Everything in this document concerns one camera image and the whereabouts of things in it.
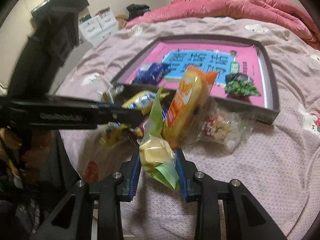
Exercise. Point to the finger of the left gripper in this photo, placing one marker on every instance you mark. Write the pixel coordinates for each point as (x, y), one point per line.
(116, 113)

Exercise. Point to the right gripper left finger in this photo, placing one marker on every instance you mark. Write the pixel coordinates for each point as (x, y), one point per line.
(72, 217)

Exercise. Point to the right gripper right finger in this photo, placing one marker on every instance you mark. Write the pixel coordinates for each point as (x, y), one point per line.
(224, 210)

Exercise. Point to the yellow snack packet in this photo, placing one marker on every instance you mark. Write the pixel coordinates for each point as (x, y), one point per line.
(114, 132)

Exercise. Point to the blue cookie packet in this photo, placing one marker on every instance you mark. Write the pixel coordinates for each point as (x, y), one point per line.
(151, 74)

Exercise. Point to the green pastry packet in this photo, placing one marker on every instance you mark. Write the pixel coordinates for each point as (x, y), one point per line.
(156, 156)

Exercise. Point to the orange yellow snack bag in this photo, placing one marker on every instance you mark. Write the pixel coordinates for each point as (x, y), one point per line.
(187, 107)

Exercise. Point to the clear bag round pastry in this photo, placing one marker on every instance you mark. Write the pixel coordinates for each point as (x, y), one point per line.
(219, 125)

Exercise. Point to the operator left hand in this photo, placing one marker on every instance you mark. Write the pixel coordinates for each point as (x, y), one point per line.
(33, 151)

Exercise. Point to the pink quilted bedspread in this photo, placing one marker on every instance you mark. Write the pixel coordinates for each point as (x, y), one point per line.
(279, 164)

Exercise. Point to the white drawer cabinet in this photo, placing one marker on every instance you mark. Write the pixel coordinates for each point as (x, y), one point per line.
(99, 28)

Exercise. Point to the pile of dark clothes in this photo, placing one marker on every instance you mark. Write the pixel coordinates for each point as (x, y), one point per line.
(136, 10)

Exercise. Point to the dark shallow tray box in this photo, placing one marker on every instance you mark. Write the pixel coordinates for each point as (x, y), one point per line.
(265, 114)

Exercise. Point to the green peas snack bag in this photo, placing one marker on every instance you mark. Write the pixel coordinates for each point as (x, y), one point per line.
(238, 84)

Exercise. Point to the pink rolled duvet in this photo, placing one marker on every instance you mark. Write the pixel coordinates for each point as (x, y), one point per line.
(281, 12)

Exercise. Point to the black wall television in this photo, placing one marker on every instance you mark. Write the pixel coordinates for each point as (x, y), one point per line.
(45, 8)

